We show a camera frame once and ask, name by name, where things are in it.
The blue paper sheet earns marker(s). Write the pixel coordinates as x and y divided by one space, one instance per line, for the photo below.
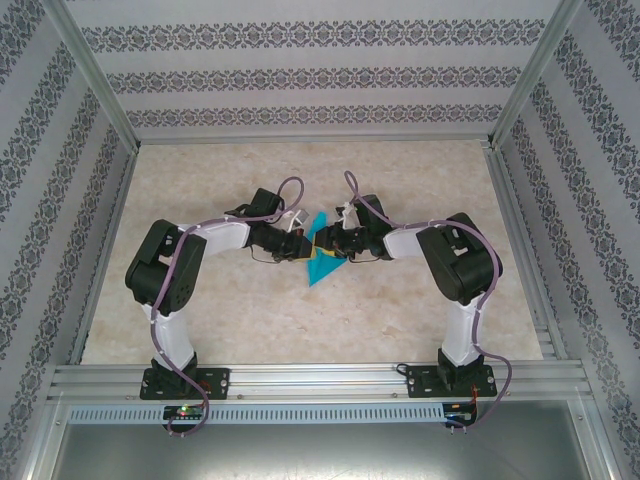
322 272

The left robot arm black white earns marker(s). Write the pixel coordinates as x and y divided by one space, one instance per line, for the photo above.
165 270

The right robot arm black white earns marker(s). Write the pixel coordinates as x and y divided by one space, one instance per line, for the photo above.
460 260

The grey metal sheet panel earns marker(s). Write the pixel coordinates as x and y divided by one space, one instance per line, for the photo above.
320 455

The small circuit board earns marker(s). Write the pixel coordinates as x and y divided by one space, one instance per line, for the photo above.
457 412
182 411

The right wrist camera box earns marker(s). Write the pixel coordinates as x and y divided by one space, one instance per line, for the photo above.
346 215

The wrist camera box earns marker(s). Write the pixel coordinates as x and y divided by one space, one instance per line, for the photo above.
300 219
346 215

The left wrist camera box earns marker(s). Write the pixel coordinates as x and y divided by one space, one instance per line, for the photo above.
300 219

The thin aluminium wall rail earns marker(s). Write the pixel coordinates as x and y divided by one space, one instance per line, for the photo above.
315 141

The wide aluminium mounting rail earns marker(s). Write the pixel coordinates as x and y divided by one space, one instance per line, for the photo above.
320 382

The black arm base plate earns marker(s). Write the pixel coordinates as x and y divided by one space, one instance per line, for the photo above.
417 382
220 382

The aluminium side rail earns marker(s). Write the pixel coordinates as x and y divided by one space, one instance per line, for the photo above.
525 250

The aluminium frame post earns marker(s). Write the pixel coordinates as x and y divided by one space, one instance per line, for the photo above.
91 70
595 440
535 70
42 445

